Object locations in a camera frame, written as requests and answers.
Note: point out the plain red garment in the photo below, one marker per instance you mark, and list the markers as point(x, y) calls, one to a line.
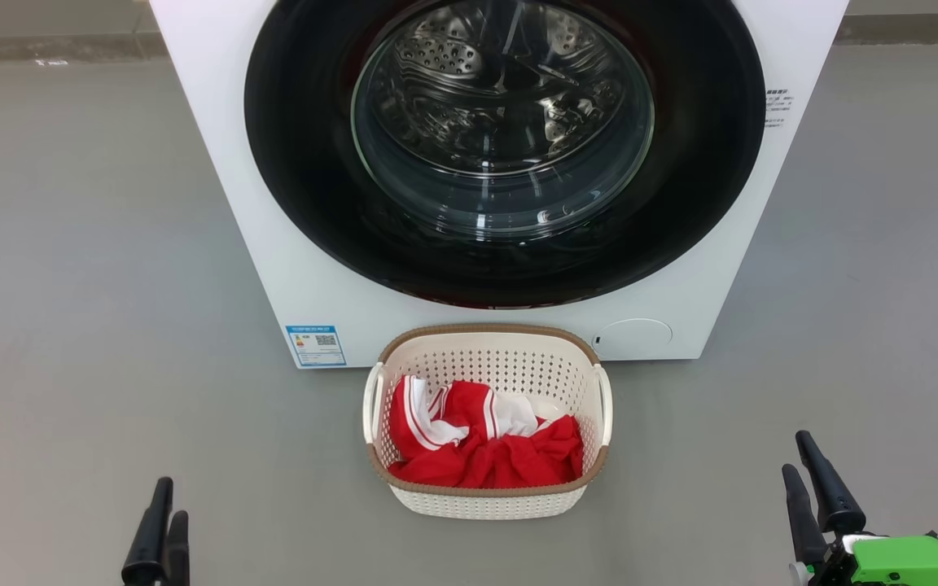
point(534, 460)

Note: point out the round black glass washer door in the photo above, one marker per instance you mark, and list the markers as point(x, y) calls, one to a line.
point(306, 163)

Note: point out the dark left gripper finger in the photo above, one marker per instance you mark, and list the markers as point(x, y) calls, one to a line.
point(178, 553)
point(147, 537)

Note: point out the blue energy label sticker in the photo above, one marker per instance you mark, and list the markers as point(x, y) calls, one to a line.
point(316, 346)

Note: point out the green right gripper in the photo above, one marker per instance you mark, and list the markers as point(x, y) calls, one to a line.
point(900, 561)

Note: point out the cream perforated laundry basket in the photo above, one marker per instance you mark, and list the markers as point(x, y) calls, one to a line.
point(501, 362)

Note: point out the white front-load washing machine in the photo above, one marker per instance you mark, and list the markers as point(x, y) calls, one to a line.
point(290, 268)

